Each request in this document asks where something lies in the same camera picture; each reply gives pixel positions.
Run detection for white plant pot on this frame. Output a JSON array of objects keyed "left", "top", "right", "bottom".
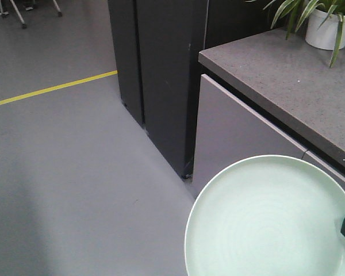
[{"left": 305, "top": 9, "right": 345, "bottom": 50}]

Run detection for green potted plant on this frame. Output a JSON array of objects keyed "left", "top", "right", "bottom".
[{"left": 270, "top": 1, "right": 345, "bottom": 68}]

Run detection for light green round plate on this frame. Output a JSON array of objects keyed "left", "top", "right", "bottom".
[{"left": 184, "top": 155, "right": 345, "bottom": 275}]

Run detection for metal chair legs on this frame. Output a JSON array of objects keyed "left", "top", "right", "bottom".
[{"left": 0, "top": 0, "right": 63, "bottom": 29}]

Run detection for tall black cabinet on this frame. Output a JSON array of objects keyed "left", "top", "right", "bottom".
[{"left": 108, "top": 1, "right": 208, "bottom": 179}]

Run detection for grey kitchen cabinet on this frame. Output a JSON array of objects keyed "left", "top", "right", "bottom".
[{"left": 192, "top": 74, "right": 345, "bottom": 197}]

